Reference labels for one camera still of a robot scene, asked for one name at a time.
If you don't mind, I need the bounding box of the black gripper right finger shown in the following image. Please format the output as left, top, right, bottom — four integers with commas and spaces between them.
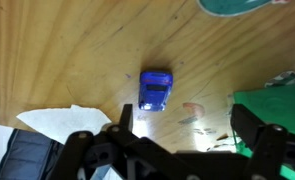
230, 104, 287, 180

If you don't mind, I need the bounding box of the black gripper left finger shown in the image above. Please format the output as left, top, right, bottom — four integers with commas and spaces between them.
102, 104, 144, 150

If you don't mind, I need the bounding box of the blue toy car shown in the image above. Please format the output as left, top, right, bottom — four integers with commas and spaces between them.
138, 71, 173, 112

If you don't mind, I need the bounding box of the green plastic box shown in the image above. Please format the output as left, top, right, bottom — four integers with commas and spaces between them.
227, 81, 295, 180

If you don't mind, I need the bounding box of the white paper sheet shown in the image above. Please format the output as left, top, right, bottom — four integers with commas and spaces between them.
17, 105, 111, 144

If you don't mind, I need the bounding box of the teal sticker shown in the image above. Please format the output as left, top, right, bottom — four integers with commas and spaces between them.
196, 0, 291, 17

